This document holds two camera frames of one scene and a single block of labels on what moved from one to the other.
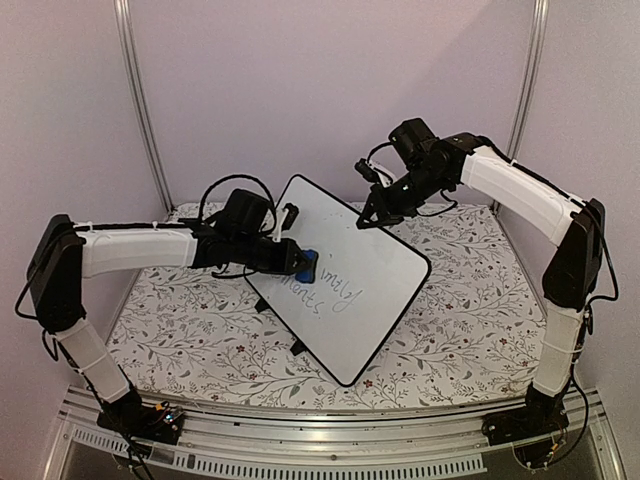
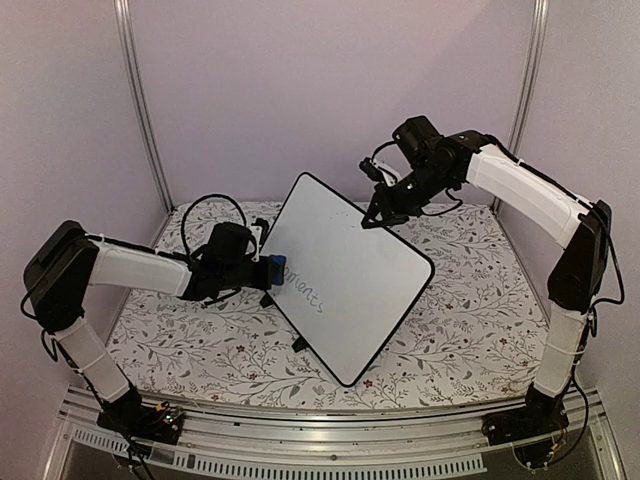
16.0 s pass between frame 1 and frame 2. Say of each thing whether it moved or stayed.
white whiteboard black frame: stayed
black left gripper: moved
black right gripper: stayed
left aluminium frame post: stayed
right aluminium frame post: stayed
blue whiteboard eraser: moved
